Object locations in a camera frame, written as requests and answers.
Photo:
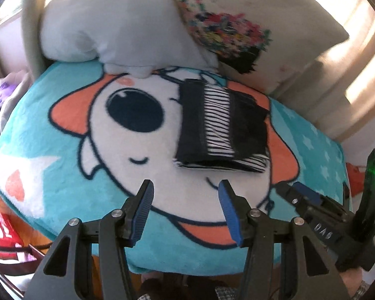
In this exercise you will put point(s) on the grey plush pillow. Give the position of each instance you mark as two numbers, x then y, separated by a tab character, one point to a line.
118	22

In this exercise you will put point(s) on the cream floral printed pillow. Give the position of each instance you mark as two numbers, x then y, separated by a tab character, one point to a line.
284	12

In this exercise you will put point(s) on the dark pants with striped lining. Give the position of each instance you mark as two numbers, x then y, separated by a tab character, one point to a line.
247	125

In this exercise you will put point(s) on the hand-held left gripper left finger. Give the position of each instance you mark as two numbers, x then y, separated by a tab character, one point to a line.
142	215

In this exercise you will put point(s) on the beige bed post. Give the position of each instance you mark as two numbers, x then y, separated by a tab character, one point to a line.
31	22

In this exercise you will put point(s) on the beige padded bed rail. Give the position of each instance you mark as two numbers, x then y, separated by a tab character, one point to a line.
315	100

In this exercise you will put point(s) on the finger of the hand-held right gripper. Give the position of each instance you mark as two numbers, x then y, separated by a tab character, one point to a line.
307	192
289	193

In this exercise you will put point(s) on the orange red cloth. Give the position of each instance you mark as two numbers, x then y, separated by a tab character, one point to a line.
353	178

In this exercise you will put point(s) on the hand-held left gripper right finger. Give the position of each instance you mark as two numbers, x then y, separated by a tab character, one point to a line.
231	215

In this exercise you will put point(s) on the teal cartoon printed blanket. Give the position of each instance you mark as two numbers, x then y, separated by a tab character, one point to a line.
65	150

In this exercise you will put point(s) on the person's dark checked clothing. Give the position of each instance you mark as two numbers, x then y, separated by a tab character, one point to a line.
175	287

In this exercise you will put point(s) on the pink purple clothes pile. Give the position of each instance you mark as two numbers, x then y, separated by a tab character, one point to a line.
6	93

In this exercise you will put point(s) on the person's right forearm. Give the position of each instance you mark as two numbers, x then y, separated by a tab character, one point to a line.
350	282

